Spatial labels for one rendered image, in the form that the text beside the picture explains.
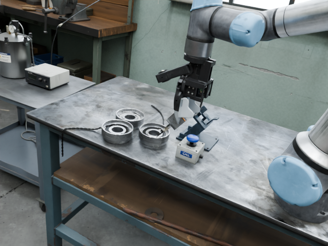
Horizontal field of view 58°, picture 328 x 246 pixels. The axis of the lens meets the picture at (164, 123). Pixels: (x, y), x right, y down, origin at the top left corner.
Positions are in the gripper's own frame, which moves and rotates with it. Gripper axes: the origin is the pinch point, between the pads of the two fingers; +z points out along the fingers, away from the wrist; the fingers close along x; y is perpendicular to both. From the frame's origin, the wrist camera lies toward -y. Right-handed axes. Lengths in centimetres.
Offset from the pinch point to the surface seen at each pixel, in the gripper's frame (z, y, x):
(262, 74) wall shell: 23, -3, 163
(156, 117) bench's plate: 12.9, -16.9, 18.3
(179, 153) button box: 11.2, 2.9, -1.4
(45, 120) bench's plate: 12.9, -44.9, -12.1
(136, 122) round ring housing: 9.7, -17.2, 3.9
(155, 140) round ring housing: 9.8, -5.9, -1.6
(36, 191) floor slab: 93, -93, 19
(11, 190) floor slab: 93, -105, 10
